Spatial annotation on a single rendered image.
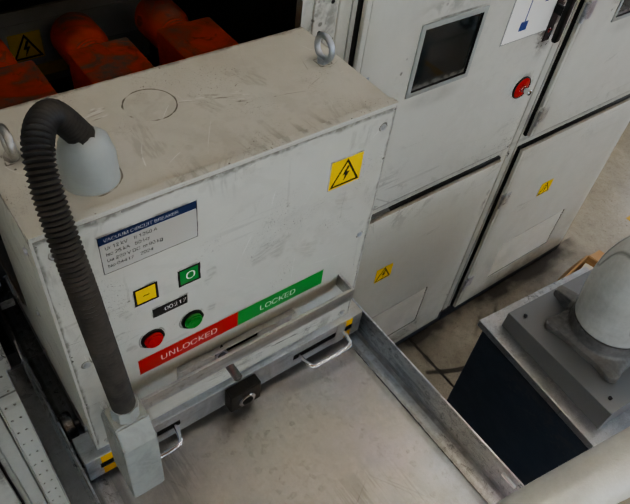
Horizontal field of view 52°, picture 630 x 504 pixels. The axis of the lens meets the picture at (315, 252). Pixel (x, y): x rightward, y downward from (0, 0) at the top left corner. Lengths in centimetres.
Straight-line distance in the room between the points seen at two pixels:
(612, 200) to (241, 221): 259
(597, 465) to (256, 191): 49
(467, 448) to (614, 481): 47
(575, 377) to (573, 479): 68
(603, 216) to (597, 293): 180
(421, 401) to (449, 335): 120
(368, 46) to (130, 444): 75
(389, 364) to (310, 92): 58
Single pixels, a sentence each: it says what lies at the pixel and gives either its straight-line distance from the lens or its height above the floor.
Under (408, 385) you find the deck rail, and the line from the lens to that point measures 123.
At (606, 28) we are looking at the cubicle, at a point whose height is 113.
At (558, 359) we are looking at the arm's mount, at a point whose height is 81.
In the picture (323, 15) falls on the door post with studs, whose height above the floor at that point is 137.
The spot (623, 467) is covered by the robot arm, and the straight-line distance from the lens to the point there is 76.
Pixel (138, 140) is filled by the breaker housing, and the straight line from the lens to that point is 79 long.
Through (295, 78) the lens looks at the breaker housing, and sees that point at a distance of 90.
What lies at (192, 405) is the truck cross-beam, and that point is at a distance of 109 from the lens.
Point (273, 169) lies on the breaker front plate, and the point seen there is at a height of 136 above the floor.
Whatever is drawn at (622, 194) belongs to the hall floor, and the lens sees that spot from 332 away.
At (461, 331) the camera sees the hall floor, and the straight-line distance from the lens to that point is 244.
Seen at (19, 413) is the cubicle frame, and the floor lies 70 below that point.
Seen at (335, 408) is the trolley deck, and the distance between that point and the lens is 119.
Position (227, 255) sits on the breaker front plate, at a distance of 85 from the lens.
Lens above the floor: 188
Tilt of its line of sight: 48 degrees down
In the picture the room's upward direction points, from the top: 9 degrees clockwise
